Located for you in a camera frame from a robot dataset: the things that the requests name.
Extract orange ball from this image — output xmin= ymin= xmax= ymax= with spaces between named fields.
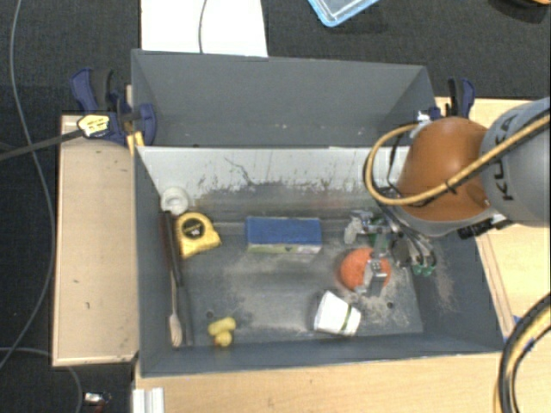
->
xmin=337 ymin=247 xmax=393 ymax=293

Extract grey metal bin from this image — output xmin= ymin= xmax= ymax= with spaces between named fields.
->
xmin=130 ymin=48 xmax=505 ymax=378

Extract blue sponge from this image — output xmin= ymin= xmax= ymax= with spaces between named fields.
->
xmin=245 ymin=215 xmax=325 ymax=256

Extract white paper cup green stripes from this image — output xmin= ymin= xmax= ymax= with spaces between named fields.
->
xmin=313 ymin=290 xmax=363 ymax=337

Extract small white cap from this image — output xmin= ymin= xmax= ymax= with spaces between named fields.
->
xmin=160 ymin=186 xmax=192 ymax=216

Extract yellow toy duck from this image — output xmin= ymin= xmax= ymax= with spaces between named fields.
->
xmin=207 ymin=316 xmax=238 ymax=348

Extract pale wood flat board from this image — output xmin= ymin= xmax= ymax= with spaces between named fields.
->
xmin=51 ymin=114 xmax=141 ymax=367

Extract yellow tape measure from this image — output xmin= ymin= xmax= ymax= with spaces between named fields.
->
xmin=173 ymin=211 xmax=223 ymax=260

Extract black cylinder on white bracket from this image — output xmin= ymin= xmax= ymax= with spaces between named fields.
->
xmin=456 ymin=216 xmax=514 ymax=241

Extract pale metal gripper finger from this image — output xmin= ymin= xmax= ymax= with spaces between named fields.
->
xmin=368 ymin=270 xmax=389 ymax=301
xmin=352 ymin=259 xmax=378 ymax=295

